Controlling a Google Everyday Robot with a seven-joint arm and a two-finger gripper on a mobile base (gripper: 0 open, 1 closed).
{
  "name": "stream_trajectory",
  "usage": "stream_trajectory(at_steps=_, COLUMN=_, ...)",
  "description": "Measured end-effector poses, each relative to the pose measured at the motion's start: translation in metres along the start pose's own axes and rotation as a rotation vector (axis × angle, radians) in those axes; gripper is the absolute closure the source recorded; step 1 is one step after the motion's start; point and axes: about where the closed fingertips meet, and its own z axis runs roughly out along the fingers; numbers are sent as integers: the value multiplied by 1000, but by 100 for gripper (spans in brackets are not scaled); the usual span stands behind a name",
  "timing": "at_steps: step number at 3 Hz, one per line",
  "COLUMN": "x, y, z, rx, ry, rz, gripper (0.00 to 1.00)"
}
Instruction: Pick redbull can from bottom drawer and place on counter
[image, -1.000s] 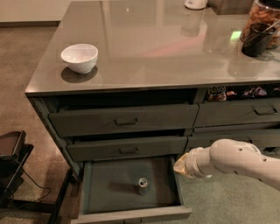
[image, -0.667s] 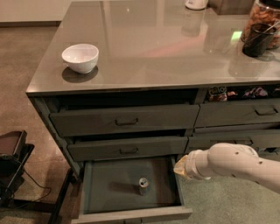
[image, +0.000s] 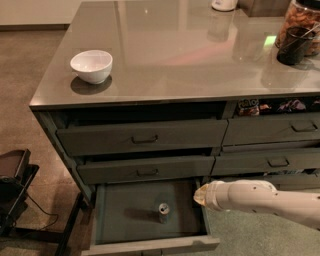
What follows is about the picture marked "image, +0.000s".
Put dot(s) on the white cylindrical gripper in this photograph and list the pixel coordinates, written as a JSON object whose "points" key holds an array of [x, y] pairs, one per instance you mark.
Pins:
{"points": [[213, 195]]}

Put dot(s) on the silver redbull can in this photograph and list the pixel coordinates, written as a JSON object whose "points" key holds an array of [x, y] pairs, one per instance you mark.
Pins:
{"points": [[163, 212]]}

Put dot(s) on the grey middle left drawer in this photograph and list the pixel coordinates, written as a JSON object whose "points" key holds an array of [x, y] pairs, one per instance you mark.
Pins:
{"points": [[145, 169]]}

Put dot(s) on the grey open bottom drawer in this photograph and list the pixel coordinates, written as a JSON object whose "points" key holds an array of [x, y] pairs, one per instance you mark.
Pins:
{"points": [[126, 221]]}

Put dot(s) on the grey middle right drawer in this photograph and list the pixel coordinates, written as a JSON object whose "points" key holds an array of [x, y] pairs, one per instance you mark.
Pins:
{"points": [[266, 161]]}

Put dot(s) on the snack bag in drawer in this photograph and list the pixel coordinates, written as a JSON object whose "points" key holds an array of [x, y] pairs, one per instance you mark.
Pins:
{"points": [[248, 107]]}

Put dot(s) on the grey bottom right drawer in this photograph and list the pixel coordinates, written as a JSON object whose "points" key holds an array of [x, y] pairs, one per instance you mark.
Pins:
{"points": [[293, 181]]}

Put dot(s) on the grey cabinet with counter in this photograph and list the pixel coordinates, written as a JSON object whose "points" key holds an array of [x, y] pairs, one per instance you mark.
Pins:
{"points": [[173, 60]]}

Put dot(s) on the grey top right drawer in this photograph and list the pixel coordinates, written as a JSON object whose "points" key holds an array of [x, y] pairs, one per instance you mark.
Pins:
{"points": [[272, 129]]}

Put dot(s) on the grey top left drawer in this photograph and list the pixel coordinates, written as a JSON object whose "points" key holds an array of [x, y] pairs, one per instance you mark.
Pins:
{"points": [[142, 137]]}

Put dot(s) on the white container on counter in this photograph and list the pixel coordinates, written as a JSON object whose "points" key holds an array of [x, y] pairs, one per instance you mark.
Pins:
{"points": [[224, 5]]}

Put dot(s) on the dark box on counter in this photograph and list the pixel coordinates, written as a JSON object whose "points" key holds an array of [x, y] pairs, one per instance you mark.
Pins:
{"points": [[264, 8]]}

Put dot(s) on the white ceramic bowl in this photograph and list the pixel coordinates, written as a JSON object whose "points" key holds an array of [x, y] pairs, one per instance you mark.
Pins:
{"points": [[92, 66]]}

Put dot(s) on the glass jar of snacks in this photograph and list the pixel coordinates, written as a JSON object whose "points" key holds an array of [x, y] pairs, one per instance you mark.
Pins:
{"points": [[303, 13]]}

